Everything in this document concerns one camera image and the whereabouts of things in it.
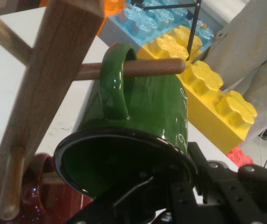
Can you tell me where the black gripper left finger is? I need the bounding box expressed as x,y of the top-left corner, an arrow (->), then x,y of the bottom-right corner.
96,162 -> 178,224

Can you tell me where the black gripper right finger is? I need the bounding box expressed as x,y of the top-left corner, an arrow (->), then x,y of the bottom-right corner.
188,141 -> 267,224

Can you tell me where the green enamel mug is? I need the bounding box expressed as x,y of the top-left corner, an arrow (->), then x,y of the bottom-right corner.
54,42 -> 198,200

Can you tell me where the small red toy block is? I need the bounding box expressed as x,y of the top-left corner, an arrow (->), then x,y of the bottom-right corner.
226,148 -> 255,168

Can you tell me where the yellow toy block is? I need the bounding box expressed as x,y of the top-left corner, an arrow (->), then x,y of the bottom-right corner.
137,25 -> 258,155

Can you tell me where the red enamel mug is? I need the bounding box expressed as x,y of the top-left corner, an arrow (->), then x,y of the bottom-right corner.
19,153 -> 95,224

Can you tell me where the grey fabric cover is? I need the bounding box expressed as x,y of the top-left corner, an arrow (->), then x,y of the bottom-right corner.
203,0 -> 267,153

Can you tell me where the brown wooden mug tree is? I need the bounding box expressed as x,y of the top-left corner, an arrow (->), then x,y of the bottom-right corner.
0,0 -> 186,221

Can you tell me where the black tripod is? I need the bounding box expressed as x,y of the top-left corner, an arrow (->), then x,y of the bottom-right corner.
130,0 -> 203,62

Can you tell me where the blue toy block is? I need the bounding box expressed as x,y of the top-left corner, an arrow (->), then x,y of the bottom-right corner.
123,0 -> 218,51

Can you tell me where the orange toy block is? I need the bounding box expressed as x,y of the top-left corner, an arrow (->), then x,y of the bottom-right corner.
96,0 -> 127,36

